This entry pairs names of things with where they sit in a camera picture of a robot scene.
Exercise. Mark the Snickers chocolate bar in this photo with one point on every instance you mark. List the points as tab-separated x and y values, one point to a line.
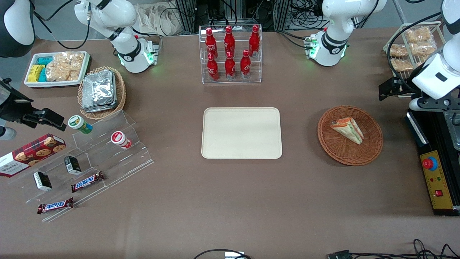
87	182
55	205

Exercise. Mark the black yellow control box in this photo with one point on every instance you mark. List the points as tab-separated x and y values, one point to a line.
436	187

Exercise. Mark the small black carton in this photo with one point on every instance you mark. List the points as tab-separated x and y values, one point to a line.
42	181
73	164

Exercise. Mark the white cloth bag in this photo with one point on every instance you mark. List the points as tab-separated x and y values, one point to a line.
158	18

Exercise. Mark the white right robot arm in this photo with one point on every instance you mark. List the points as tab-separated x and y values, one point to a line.
129	54

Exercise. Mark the white right wrist cylinder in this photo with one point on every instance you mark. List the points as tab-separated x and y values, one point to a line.
7	133

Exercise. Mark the red tartan cookie box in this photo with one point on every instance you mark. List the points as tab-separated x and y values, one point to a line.
32	153

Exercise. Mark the white wrist cylinder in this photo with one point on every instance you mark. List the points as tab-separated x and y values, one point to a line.
414	104
7	133

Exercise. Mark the yellow snack packet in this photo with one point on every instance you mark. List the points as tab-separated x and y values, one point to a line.
35	73

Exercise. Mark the red emergency stop button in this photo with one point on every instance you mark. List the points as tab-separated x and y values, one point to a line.
428	163

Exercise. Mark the white left wrist cylinder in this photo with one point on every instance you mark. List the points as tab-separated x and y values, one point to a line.
414	104

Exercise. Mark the clear bag of crackers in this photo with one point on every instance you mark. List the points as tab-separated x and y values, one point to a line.
64	66

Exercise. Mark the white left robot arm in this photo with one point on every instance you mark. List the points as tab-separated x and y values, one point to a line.
332	39

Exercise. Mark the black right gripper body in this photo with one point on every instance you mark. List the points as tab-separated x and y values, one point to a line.
12	107

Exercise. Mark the bagged fried snack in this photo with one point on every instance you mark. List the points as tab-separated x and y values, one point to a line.
423	48
401	64
424	61
398	50
418	35

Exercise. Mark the oval light wicker basket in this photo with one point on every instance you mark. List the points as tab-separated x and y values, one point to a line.
121	93

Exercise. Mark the clear acrylic bottle rack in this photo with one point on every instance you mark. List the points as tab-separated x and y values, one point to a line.
258	73

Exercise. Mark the red yogurt cup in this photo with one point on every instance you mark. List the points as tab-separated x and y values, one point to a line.
118	138

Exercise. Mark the silver foil pack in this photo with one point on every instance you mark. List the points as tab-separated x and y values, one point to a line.
99	88
100	109

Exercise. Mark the red cola bottle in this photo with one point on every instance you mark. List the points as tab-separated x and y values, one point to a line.
210	44
230	67
229	41
254	41
212	69
245	65

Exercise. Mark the clear acrylic step stand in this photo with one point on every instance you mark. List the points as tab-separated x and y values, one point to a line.
107	165

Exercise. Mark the teal snack packet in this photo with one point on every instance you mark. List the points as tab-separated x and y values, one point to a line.
43	75
45	60

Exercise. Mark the round dark wicker basket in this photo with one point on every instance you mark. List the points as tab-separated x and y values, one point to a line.
345	154

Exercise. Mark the small white device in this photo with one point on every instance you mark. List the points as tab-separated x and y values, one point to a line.
234	255

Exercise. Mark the triangle sandwich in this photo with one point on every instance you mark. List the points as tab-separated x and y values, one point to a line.
350	131

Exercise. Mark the clear plastic container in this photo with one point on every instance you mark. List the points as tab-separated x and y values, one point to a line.
453	129

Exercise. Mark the aluminium frame post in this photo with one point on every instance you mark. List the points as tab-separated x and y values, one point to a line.
282	14
187	14

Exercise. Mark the beige plastic tray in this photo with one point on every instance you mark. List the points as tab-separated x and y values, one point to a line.
240	133

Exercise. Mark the white rectangular snack tray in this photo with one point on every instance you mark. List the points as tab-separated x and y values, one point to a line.
57	84

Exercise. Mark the green yogurt cup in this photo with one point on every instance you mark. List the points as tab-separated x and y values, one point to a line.
77	122

